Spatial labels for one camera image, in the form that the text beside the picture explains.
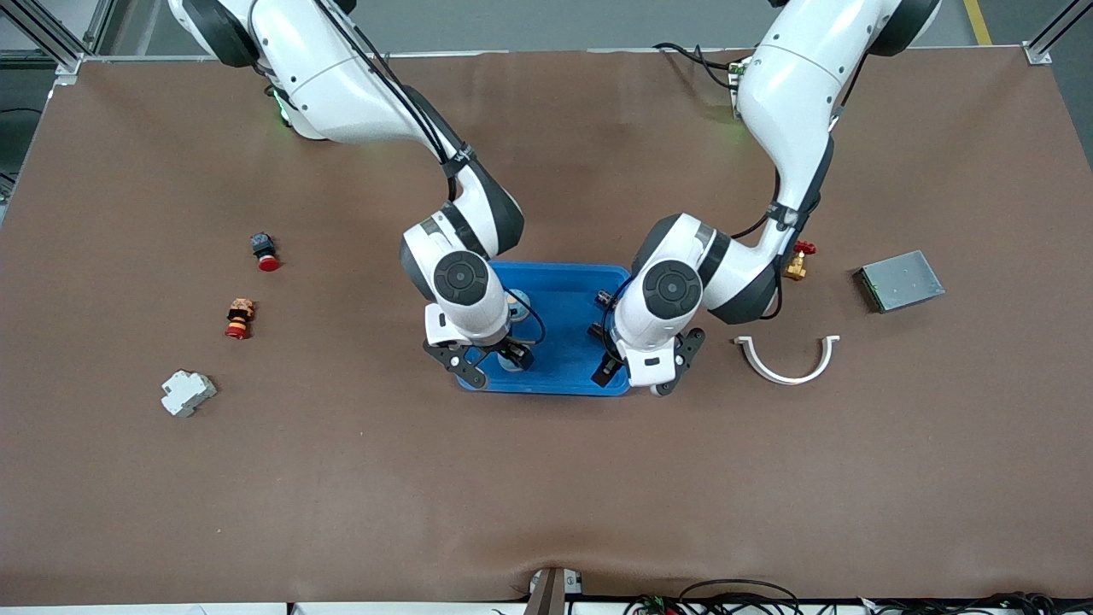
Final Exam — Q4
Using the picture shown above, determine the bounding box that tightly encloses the aluminium frame profile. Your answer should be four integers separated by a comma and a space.
0, 0, 116, 86
1023, 0, 1093, 67

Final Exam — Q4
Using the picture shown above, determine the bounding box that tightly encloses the brown table mat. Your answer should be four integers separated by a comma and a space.
0, 47, 1093, 603

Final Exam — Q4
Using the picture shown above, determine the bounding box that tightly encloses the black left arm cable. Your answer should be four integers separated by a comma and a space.
730, 167, 825, 321

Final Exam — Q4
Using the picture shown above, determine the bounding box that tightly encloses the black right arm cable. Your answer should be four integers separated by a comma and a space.
316, 0, 547, 347

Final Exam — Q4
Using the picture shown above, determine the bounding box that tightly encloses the white circuit breaker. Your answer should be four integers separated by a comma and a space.
161, 369, 218, 419

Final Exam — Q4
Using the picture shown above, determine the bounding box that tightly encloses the brass valve with red handle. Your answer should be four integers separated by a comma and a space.
784, 240, 817, 282

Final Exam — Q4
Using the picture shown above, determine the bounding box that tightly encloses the grey table edge bracket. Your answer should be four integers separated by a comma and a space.
525, 567, 583, 615

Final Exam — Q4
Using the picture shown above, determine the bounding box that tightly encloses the blue plastic tray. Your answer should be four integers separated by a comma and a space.
455, 261, 634, 396

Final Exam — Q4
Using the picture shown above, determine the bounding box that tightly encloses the silver metal power supply box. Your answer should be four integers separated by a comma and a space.
854, 249, 946, 314

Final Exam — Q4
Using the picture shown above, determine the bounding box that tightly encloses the black base power cable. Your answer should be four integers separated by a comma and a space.
653, 41, 752, 91

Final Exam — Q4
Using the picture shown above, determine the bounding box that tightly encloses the black cable loop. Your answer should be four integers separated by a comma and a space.
677, 578, 804, 615

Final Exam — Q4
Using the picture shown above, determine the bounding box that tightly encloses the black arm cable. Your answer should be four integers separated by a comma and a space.
316, 0, 547, 347
730, 167, 825, 321

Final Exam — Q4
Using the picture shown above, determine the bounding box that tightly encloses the white semicircular pipe clamp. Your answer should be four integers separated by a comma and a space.
734, 335, 841, 386

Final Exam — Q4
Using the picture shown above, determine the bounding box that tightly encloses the black cable bundle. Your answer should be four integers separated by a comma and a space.
858, 591, 1093, 615

